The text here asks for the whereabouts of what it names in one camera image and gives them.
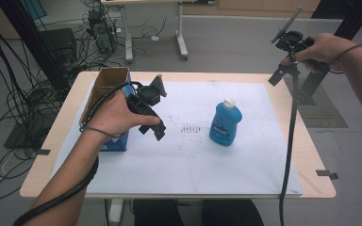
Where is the person's leg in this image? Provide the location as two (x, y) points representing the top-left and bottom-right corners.
(133, 199), (185, 226)
(201, 199), (265, 226)

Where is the black metal stand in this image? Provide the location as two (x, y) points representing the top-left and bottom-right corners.
(0, 0), (72, 95)
(296, 0), (362, 106)

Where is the person's right leg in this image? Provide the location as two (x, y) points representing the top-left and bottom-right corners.
(201, 199), (265, 226)

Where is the dark grid floor mat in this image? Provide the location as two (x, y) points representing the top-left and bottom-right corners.
(284, 77), (349, 129)

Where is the person's left hand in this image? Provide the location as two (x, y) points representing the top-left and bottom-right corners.
(86, 89), (162, 139)

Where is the white table leg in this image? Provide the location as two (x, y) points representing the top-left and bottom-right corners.
(107, 198), (125, 225)

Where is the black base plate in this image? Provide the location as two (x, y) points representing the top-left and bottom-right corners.
(3, 117), (59, 151)

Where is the blue bottle with white cap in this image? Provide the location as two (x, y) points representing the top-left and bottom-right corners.
(208, 97), (243, 148)

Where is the thick black gripper cable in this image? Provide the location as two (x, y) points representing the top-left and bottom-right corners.
(277, 51), (301, 226)
(12, 81), (144, 226)

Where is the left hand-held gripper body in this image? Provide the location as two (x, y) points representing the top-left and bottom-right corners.
(126, 73), (168, 130)

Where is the black box device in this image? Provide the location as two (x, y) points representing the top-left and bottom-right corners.
(39, 27), (78, 64)

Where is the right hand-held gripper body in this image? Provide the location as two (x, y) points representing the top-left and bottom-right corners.
(271, 7), (315, 58)

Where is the blue cardboard box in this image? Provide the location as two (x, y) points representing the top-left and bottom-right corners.
(78, 66), (136, 153)

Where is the white desk frame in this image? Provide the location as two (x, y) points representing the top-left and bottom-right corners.
(100, 0), (216, 64)

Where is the white paper sheet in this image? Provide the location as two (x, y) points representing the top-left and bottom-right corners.
(51, 80), (304, 196)

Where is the tangle of black floor cables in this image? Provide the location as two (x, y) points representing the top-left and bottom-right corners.
(0, 0), (168, 202)

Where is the person's right hand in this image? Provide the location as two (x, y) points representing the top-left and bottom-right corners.
(281, 32), (357, 73)

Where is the thin wrist strap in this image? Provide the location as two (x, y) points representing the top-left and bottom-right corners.
(79, 124), (122, 139)
(326, 43), (362, 75)

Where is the person's left leg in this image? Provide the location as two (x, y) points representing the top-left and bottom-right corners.
(133, 199), (185, 226)

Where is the black computer tower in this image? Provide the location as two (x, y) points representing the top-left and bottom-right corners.
(88, 8), (117, 55)

